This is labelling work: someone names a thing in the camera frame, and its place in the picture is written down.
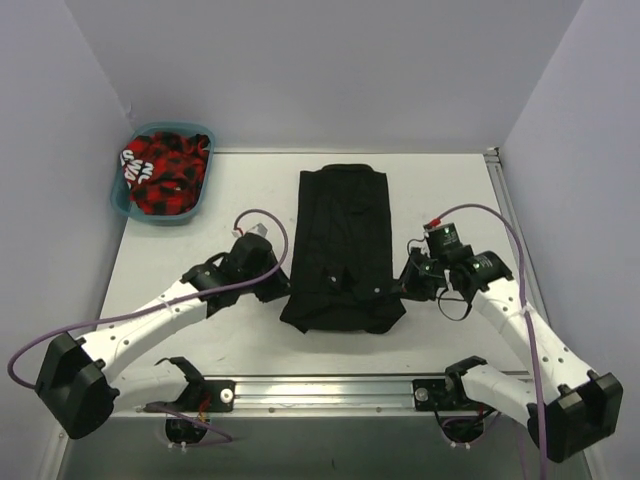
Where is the black long sleeve shirt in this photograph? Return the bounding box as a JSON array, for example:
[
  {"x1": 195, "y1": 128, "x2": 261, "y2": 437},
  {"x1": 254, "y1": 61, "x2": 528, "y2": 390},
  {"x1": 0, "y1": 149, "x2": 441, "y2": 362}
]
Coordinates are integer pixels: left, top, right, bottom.
[{"x1": 280, "y1": 164, "x2": 406, "y2": 335}]

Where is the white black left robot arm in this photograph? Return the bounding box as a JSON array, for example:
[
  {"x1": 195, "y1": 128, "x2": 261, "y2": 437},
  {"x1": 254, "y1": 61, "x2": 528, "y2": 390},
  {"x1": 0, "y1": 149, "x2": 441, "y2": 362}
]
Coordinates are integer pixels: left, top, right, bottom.
[{"x1": 35, "y1": 233, "x2": 289, "y2": 440}]

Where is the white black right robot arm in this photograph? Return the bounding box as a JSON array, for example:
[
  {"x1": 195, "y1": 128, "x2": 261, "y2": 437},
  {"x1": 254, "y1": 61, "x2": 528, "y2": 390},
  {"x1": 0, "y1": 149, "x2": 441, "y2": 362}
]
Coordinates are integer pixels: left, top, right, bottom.
[{"x1": 400, "y1": 221, "x2": 623, "y2": 463}]

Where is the red black plaid shirt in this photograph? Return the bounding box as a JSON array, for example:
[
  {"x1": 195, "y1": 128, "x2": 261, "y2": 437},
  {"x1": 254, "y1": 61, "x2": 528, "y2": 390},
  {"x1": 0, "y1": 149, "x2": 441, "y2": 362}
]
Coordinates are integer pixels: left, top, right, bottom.
[{"x1": 119, "y1": 131, "x2": 211, "y2": 216}]

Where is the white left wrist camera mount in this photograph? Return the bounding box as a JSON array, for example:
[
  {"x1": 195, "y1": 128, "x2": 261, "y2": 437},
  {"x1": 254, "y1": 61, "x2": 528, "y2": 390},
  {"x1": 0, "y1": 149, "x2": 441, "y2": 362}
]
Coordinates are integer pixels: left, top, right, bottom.
[{"x1": 232, "y1": 223, "x2": 268, "y2": 238}]

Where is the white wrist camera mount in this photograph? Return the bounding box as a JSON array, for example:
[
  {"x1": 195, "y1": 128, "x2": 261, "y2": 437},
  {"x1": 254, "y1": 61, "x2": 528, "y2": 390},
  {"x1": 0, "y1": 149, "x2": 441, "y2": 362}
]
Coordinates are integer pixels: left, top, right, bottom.
[
  {"x1": 423, "y1": 217, "x2": 442, "y2": 231},
  {"x1": 232, "y1": 223, "x2": 268, "y2": 238}
]

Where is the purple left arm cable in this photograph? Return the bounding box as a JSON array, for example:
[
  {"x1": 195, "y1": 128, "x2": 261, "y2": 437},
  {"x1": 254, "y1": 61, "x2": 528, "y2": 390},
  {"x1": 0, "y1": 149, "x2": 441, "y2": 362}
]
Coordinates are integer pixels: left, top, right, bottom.
[{"x1": 6, "y1": 208, "x2": 290, "y2": 444}]

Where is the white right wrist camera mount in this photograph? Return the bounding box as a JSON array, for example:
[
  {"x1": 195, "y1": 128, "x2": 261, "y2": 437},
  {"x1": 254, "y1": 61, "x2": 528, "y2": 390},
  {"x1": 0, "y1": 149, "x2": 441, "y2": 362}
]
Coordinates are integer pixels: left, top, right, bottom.
[{"x1": 423, "y1": 217, "x2": 442, "y2": 231}]

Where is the aluminium right side rail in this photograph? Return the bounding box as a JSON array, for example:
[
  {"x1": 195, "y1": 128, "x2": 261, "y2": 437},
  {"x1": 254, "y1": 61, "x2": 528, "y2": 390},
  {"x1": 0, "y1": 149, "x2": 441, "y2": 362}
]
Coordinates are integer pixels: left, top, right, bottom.
[{"x1": 484, "y1": 148, "x2": 549, "y2": 322}]

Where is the aluminium rail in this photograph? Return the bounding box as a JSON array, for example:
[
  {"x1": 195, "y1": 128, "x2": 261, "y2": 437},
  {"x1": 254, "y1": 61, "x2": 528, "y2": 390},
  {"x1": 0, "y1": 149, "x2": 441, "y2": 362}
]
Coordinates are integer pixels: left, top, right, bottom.
[
  {"x1": 113, "y1": 364, "x2": 536, "y2": 418},
  {"x1": 484, "y1": 148, "x2": 549, "y2": 322}
]

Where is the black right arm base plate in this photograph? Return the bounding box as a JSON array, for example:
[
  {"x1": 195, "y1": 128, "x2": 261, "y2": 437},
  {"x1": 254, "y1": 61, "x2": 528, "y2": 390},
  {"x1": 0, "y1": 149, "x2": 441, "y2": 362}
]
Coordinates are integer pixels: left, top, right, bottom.
[{"x1": 412, "y1": 378, "x2": 463, "y2": 412}]

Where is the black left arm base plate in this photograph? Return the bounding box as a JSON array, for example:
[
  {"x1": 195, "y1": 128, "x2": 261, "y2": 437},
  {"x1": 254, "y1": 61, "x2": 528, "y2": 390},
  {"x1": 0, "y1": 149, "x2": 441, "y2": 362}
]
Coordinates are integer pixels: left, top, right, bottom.
[{"x1": 184, "y1": 379, "x2": 236, "y2": 413}]

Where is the aluminium front rail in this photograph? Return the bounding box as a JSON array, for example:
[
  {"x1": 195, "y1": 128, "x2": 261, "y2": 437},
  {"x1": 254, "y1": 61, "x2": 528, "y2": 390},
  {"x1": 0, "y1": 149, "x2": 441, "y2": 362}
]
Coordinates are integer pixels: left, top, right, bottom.
[{"x1": 113, "y1": 364, "x2": 536, "y2": 418}]

